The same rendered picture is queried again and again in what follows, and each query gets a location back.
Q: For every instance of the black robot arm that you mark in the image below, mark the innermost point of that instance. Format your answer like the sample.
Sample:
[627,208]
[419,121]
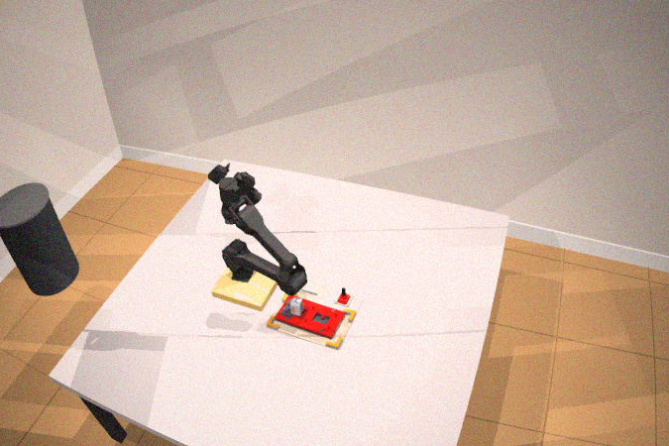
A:
[237,257]

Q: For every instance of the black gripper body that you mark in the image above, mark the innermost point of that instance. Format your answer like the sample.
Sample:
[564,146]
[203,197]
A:
[220,172]

